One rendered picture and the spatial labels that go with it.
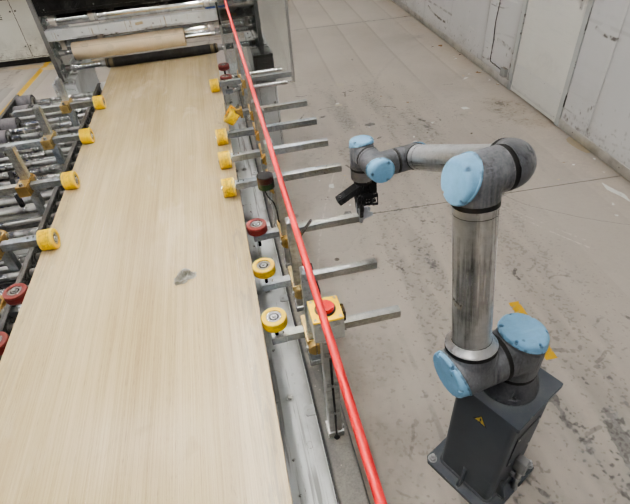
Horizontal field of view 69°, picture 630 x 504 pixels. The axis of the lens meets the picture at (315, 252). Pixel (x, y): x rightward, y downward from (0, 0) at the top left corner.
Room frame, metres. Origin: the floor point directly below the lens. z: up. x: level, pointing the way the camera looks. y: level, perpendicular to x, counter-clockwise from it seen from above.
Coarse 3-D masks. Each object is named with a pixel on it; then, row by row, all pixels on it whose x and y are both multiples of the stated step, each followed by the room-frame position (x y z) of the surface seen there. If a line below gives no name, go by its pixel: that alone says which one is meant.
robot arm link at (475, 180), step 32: (480, 160) 0.91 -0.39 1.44; (512, 160) 0.91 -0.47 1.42; (448, 192) 0.92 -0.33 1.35; (480, 192) 0.87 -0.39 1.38; (480, 224) 0.86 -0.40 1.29; (480, 256) 0.84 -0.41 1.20; (480, 288) 0.82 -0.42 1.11; (480, 320) 0.80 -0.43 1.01; (448, 352) 0.81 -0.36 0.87; (480, 352) 0.78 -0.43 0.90; (448, 384) 0.78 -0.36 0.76; (480, 384) 0.74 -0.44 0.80
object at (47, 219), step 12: (84, 120) 2.83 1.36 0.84; (72, 144) 2.50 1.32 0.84; (72, 156) 2.39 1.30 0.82; (72, 168) 2.30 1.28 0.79; (0, 180) 2.56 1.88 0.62; (48, 204) 1.87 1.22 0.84; (48, 216) 1.80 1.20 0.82; (12, 228) 1.88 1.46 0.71; (24, 228) 1.88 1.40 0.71; (36, 252) 1.54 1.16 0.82; (24, 264) 1.44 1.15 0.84; (36, 264) 1.51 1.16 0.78; (24, 276) 1.39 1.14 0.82; (0, 324) 1.12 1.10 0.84
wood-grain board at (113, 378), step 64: (192, 64) 3.53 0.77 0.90; (128, 128) 2.50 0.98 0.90; (192, 128) 2.42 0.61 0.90; (64, 192) 1.86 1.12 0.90; (128, 192) 1.81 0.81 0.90; (192, 192) 1.76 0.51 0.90; (64, 256) 1.39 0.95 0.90; (128, 256) 1.35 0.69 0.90; (192, 256) 1.32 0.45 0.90; (64, 320) 1.05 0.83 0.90; (128, 320) 1.02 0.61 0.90; (192, 320) 1.00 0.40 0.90; (256, 320) 0.97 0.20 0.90; (0, 384) 0.82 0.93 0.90; (64, 384) 0.80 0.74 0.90; (128, 384) 0.78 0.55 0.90; (192, 384) 0.76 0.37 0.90; (256, 384) 0.74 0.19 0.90; (0, 448) 0.62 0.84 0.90; (64, 448) 0.61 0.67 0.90; (128, 448) 0.59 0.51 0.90; (192, 448) 0.58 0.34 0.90; (256, 448) 0.56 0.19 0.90
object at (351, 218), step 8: (336, 216) 1.54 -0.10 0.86; (344, 216) 1.53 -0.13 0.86; (352, 216) 1.53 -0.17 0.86; (304, 224) 1.50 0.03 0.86; (312, 224) 1.50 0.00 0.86; (320, 224) 1.50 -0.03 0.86; (328, 224) 1.50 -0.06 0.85; (336, 224) 1.51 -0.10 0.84; (344, 224) 1.51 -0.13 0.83; (272, 232) 1.47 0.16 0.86; (256, 240) 1.46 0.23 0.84
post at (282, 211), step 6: (282, 174) 1.45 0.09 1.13; (276, 180) 1.43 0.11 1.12; (276, 186) 1.43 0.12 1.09; (276, 192) 1.43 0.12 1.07; (276, 198) 1.45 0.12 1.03; (282, 198) 1.43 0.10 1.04; (282, 204) 1.43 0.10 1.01; (282, 210) 1.43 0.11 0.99; (282, 216) 1.43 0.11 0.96; (288, 216) 1.44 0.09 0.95; (282, 222) 1.43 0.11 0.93; (282, 228) 1.43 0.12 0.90; (282, 234) 1.43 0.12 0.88; (288, 252) 1.43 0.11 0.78; (288, 258) 1.43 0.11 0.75
